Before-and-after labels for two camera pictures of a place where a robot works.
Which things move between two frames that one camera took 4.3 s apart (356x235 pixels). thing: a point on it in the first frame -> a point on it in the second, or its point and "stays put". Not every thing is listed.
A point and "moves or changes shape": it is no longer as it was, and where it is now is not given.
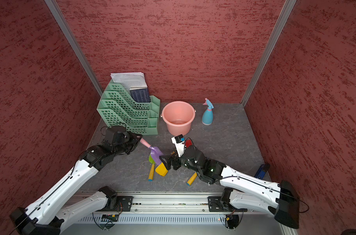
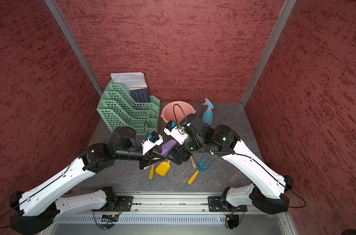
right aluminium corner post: (287, 7) stays put
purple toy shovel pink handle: (155, 152) moves or changes shape
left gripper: (135, 139) -> (146, 159)
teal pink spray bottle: (207, 118) stays put
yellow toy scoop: (162, 170) stays put
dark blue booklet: (140, 94) stays put
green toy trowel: (152, 162) stays put
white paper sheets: (129, 79) stays put
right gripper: (175, 158) -> (178, 157)
